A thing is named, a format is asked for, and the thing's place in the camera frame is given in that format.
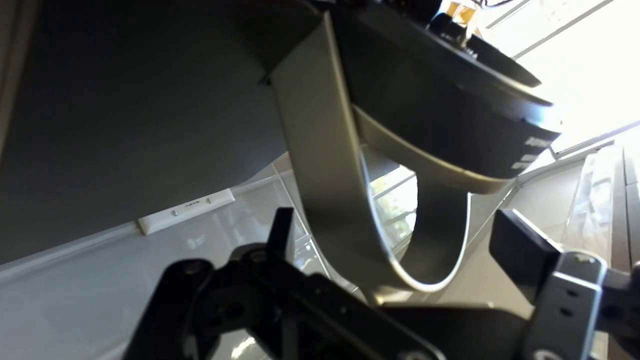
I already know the white wall outlet plate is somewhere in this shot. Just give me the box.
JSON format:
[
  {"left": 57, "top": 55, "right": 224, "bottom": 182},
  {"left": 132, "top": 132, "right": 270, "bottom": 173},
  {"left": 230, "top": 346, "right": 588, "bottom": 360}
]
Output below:
[{"left": 136, "top": 188, "right": 239, "bottom": 235}]

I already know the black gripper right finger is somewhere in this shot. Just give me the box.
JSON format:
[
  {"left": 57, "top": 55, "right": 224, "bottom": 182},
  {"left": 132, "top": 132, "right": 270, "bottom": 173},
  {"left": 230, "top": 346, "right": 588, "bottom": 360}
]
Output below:
[{"left": 488, "top": 206, "right": 640, "bottom": 360}]

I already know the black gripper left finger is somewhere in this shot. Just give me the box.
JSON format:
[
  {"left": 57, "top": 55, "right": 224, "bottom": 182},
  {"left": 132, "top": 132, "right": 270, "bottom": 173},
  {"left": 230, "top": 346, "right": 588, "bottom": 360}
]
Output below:
[{"left": 126, "top": 206, "right": 448, "bottom": 360}]

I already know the black silver Keurig coffee maker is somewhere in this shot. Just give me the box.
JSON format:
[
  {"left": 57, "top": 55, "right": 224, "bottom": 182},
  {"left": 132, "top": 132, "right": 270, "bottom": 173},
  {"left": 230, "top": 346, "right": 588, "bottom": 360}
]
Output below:
[{"left": 328, "top": 0, "right": 564, "bottom": 196}]

